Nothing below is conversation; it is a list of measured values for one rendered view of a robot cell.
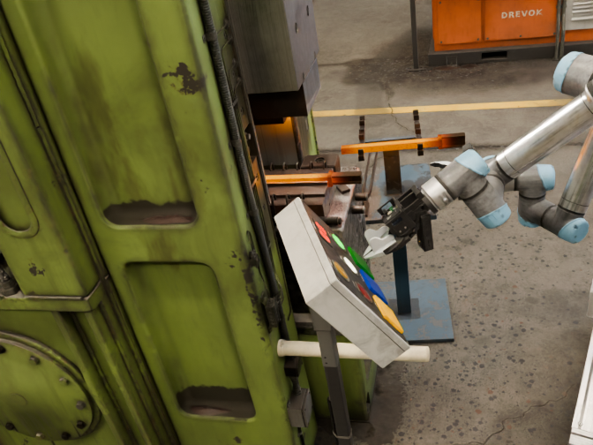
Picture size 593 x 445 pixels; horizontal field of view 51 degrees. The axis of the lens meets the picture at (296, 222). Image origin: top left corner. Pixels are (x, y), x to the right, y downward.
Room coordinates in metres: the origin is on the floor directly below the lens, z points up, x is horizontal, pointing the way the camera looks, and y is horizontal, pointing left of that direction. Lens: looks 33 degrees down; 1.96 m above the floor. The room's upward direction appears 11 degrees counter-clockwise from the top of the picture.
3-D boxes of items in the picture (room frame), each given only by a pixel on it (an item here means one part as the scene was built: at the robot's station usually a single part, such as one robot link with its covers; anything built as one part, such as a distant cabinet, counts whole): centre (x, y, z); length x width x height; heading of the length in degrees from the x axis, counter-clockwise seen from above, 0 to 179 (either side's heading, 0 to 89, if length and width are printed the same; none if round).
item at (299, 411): (1.36, 0.11, 0.36); 0.09 x 0.07 x 0.12; 162
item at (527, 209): (1.48, -0.71, 0.88); 0.11 x 0.08 x 0.11; 21
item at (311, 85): (1.73, 0.08, 1.32); 0.42 x 0.20 x 0.10; 72
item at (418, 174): (2.09, -0.41, 0.65); 0.40 x 0.30 x 0.02; 168
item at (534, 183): (1.50, -0.70, 0.98); 0.11 x 0.08 x 0.09; 72
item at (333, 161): (1.85, -0.12, 0.95); 0.12 x 0.08 x 0.06; 72
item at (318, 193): (1.73, 0.08, 0.96); 0.42 x 0.20 x 0.09; 72
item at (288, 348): (1.31, -0.10, 0.62); 0.44 x 0.05 x 0.05; 72
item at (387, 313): (1.02, -0.16, 1.01); 0.07 x 0.05 x 0.07; 7
